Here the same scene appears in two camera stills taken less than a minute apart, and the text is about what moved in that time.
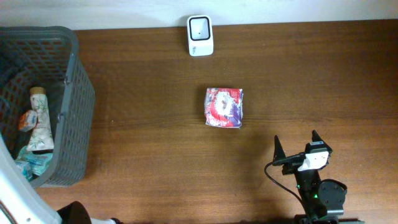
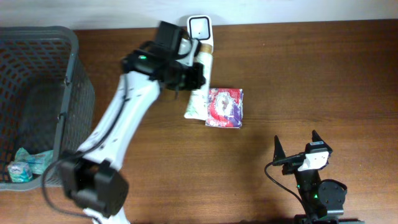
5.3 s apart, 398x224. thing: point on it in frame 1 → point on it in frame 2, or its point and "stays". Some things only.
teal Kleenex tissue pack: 26,168 stays
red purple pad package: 224,107 stays
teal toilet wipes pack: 38,163 stays
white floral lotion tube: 40,140 → 196,108
